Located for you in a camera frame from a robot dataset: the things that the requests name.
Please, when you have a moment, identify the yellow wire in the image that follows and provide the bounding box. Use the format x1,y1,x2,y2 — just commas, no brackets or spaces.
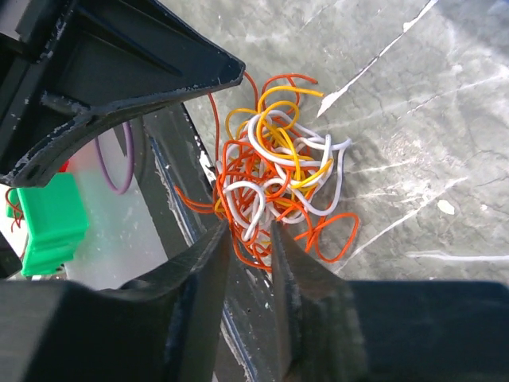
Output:
213,84,334,216

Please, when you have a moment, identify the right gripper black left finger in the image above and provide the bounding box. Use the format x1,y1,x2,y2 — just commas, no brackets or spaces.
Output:
0,219,232,382

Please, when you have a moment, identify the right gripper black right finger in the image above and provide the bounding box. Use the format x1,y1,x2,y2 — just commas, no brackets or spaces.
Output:
271,223,508,381

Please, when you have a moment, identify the green plastic block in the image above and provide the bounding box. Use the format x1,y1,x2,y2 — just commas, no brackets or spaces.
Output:
6,172,89,276

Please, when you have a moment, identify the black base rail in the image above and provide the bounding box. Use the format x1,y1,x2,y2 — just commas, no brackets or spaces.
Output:
137,223,231,381

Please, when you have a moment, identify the white wire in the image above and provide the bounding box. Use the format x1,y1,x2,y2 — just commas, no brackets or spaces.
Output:
216,110,353,243

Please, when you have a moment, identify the purple left robot cable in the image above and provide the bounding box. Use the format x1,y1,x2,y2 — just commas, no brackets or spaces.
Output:
94,121,136,195

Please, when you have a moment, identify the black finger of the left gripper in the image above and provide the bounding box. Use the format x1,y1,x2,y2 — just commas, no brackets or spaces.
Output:
1,1,246,187

